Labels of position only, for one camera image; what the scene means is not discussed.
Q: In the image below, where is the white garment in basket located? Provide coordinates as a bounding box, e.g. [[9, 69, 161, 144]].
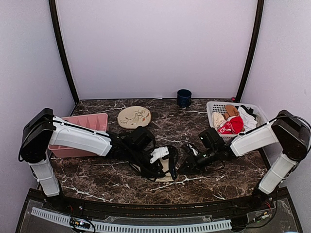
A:
[[238, 106, 257, 132]]

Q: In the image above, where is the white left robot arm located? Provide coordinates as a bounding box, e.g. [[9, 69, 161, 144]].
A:
[[18, 108, 165, 212]]

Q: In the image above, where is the red garment in basket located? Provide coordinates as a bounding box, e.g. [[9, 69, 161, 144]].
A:
[[217, 116, 244, 134]]

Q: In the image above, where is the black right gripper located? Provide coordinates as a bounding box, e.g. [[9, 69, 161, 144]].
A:
[[177, 147, 218, 175]]

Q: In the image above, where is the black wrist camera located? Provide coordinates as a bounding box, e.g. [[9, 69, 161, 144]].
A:
[[130, 126, 155, 150], [199, 128, 225, 149]]

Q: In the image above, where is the brown garment in basket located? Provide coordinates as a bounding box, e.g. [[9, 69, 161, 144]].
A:
[[224, 104, 240, 120]]

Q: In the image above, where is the beige garment in basket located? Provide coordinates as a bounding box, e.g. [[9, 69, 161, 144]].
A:
[[212, 112, 226, 130]]

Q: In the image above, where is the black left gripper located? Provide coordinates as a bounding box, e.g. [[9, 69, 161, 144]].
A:
[[127, 146, 165, 178]]

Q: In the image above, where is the pink divided organizer box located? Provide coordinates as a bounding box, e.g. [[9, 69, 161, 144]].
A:
[[48, 113, 112, 158]]

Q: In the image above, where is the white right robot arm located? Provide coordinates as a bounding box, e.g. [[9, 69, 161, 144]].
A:
[[178, 110, 311, 211]]

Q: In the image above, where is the bird pattern ceramic plate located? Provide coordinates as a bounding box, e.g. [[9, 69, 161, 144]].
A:
[[117, 106, 152, 130]]

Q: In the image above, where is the grey slotted cable duct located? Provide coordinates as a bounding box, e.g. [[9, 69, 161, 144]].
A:
[[31, 207, 232, 233]]

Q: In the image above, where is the dark blue mug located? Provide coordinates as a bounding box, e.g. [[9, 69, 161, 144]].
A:
[[177, 89, 192, 108]]

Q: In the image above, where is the cream underwear with navy trim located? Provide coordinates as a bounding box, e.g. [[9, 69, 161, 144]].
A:
[[130, 156, 177, 183]]

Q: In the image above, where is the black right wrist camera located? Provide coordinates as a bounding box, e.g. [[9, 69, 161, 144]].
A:
[[199, 128, 225, 149]]

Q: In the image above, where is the white plastic laundry basket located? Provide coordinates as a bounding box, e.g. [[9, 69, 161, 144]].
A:
[[206, 101, 268, 142]]

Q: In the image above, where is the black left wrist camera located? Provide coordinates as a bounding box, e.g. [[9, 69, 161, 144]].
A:
[[130, 126, 155, 150]]

